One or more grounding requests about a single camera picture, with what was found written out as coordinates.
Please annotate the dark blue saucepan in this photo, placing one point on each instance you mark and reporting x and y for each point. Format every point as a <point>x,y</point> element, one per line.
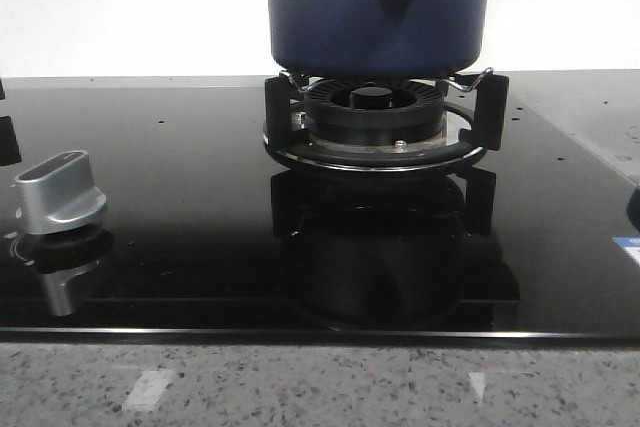
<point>372,39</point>

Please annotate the black gas burner head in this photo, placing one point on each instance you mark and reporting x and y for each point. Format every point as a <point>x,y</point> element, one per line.
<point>374,113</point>

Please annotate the silver stove control knob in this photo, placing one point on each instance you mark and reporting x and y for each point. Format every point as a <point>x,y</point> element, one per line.
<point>59,195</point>

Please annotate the black left pan support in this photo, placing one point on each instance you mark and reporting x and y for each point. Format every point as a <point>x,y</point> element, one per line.
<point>9,149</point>

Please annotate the blue white hob sticker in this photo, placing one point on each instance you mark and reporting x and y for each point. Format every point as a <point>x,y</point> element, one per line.
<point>631,246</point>

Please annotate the black glass gas hob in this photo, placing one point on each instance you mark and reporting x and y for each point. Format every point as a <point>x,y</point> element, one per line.
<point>207,240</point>

